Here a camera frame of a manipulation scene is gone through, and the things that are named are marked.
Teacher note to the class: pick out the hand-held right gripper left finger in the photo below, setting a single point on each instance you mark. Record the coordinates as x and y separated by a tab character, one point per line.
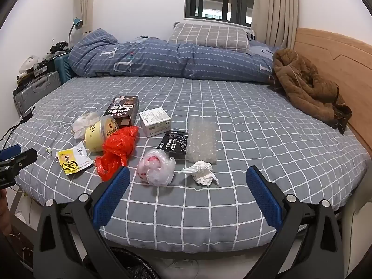
113	189

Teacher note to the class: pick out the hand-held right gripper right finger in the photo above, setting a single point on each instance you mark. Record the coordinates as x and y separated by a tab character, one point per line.
263	191

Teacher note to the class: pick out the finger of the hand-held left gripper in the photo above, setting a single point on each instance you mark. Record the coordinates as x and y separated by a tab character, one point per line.
10	151
26	157

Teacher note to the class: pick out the red plastic bag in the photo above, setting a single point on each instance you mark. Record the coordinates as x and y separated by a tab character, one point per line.
116	145

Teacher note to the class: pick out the yellow and white sachet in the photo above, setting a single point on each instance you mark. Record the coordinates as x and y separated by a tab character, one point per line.
71	159

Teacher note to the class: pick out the clear plastic bag pink print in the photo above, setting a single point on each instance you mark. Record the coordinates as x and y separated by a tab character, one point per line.
155	168

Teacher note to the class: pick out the yellow round tub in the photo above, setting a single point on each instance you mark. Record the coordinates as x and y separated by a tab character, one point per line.
97	135

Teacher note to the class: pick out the white tissue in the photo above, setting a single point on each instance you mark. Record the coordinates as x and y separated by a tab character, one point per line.
203	171

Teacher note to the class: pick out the white plastic bag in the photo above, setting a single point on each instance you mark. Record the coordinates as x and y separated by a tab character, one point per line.
82	122

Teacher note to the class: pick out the black wet wipe packet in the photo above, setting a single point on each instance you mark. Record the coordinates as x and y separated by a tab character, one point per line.
171	145

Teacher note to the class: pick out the bin with black liner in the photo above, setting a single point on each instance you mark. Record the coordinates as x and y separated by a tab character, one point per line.
130	264

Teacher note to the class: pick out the small white cardboard box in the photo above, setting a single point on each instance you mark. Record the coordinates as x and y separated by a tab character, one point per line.
154	122

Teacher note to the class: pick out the dark brown snack box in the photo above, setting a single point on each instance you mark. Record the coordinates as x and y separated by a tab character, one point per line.
122	107

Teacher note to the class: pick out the small white wrapper scrap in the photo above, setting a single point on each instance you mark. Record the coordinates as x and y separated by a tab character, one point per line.
50	152

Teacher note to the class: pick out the grey suitcase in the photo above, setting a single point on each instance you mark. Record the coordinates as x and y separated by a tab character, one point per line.
37	88

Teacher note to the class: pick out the teal suitcase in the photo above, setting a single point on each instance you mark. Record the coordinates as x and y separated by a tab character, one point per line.
62	66

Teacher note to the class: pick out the black bag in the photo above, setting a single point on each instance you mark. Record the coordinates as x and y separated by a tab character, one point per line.
59	46

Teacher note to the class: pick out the brown fleece jacket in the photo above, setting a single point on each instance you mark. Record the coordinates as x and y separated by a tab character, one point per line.
305	84

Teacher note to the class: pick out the blue desk lamp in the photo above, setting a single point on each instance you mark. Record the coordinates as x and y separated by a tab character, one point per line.
78	22

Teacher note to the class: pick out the blue striped quilt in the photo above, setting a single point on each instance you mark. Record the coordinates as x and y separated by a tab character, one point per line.
174	58

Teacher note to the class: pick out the wooden headboard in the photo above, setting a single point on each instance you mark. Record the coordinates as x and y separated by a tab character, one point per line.
348	64

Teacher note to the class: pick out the grey checkered pillow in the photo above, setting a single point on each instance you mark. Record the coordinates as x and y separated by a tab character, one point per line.
209	36

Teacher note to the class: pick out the beige curtain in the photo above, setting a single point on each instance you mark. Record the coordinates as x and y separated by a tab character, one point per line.
279	5
87	3

